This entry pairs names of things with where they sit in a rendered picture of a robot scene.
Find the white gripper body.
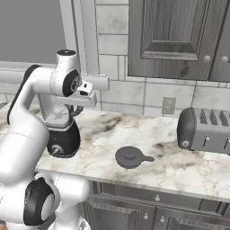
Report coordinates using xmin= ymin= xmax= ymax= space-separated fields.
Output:
xmin=54 ymin=89 xmax=99 ymax=109

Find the black blender with glass jar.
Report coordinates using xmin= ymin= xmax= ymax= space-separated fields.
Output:
xmin=38 ymin=93 xmax=85 ymax=159

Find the dark grey blender lid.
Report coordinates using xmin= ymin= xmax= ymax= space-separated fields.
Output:
xmin=114 ymin=146 xmax=155 ymax=170

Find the grey wooden base cupboard door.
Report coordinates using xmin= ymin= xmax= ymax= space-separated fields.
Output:
xmin=84 ymin=200 xmax=156 ymax=230
xmin=152 ymin=206 xmax=230 ymax=230

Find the grey metal toaster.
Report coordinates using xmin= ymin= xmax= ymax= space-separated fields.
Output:
xmin=176 ymin=107 xmax=230 ymax=155

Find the grey wooden drawer front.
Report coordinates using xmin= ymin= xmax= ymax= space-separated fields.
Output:
xmin=92 ymin=181 xmax=230 ymax=214

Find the white window frame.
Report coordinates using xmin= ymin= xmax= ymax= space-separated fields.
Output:
xmin=0 ymin=0 xmax=111 ymax=93

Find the grey wall outlet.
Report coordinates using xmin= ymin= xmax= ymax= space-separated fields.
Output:
xmin=162 ymin=96 xmax=177 ymax=116

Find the grey wooden wall cupboard door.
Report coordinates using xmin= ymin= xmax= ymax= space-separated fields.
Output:
xmin=128 ymin=0 xmax=222 ymax=82
xmin=208 ymin=0 xmax=230 ymax=84

